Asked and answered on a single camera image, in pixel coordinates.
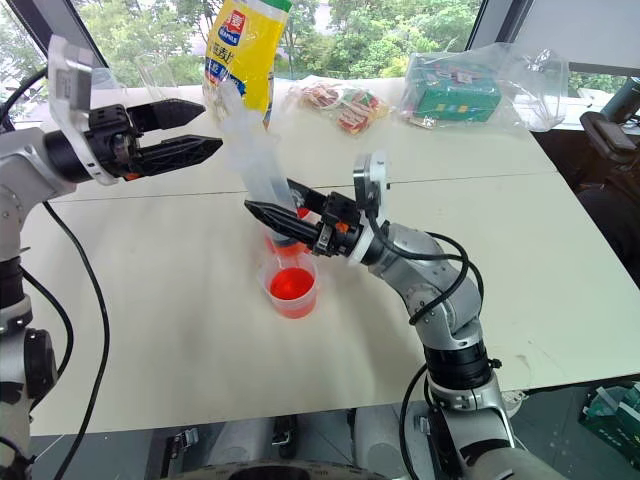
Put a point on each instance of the red and white snack bag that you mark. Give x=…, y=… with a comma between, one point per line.
x=350, y=107

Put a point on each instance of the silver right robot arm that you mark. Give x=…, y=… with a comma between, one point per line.
x=440, y=280

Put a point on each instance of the clear plastic bag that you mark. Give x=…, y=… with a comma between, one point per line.
x=530, y=85

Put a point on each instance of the dark rounded robot housing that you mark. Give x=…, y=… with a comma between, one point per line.
x=265, y=472

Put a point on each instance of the black office chair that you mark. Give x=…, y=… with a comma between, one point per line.
x=610, y=150

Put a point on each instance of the green cardboard box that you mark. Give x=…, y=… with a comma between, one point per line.
x=612, y=415

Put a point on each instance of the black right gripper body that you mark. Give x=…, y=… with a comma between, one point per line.
x=340, y=225

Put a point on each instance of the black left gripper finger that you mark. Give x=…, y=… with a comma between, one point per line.
x=167, y=114
x=182, y=151

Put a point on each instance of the yellow plastic package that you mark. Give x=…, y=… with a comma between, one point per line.
x=250, y=55

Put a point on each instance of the clear cup with red liquid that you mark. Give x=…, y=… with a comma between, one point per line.
x=301, y=214
x=292, y=290

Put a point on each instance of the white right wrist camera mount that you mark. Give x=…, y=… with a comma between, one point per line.
x=377, y=170

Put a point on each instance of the black window frame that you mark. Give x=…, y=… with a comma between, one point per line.
x=550, y=30
x=55, y=22

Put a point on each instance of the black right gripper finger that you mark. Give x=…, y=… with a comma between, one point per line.
x=285, y=220
x=310, y=197

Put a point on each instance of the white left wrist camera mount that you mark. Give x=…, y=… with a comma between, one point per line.
x=70, y=85

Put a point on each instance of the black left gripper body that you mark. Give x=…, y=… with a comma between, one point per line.
x=107, y=142

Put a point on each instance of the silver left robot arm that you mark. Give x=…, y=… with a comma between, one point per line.
x=20, y=165

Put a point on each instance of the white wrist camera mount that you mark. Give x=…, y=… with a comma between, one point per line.
x=377, y=170
x=70, y=85

